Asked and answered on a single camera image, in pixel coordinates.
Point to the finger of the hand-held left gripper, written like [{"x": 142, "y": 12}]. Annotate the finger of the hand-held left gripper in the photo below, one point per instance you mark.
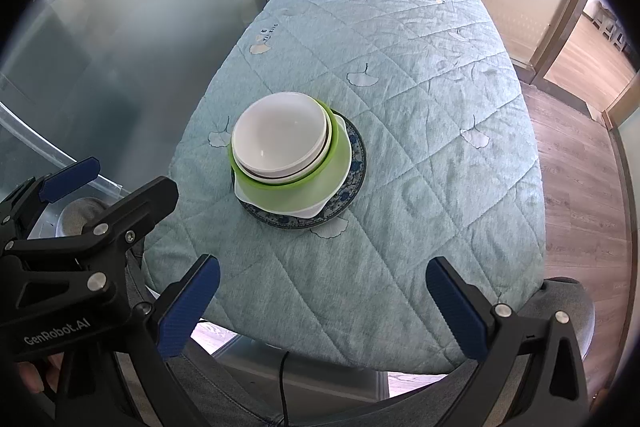
[
  {"x": 145, "y": 207},
  {"x": 70, "y": 179}
]

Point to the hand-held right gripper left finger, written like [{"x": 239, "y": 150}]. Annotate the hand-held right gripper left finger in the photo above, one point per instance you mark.
[{"x": 192, "y": 307}]

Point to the teal quilted tablecloth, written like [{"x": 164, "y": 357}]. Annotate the teal quilted tablecloth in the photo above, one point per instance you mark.
[{"x": 400, "y": 107}]

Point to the blue patterned plate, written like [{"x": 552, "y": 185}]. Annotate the blue patterned plate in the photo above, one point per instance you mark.
[{"x": 350, "y": 177}]

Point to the white stool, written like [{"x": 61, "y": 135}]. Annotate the white stool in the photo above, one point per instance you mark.
[
  {"x": 620, "y": 38},
  {"x": 606, "y": 18}
]

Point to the person's left hand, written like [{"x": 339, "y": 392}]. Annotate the person's left hand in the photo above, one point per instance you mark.
[{"x": 37, "y": 377}]

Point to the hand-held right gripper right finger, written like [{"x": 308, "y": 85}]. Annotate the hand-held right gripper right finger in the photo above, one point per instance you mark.
[{"x": 457, "y": 312}]

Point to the green plastic bowl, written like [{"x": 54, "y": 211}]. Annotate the green plastic bowl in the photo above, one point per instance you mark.
[{"x": 280, "y": 194}]

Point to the large white bowl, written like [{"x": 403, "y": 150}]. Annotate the large white bowl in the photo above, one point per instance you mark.
[{"x": 287, "y": 178}]

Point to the white round bin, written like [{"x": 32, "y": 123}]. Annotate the white round bin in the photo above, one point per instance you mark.
[{"x": 82, "y": 214}]

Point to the small white bowl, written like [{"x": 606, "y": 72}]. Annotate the small white bowl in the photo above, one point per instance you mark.
[
  {"x": 275, "y": 132},
  {"x": 324, "y": 152}
]

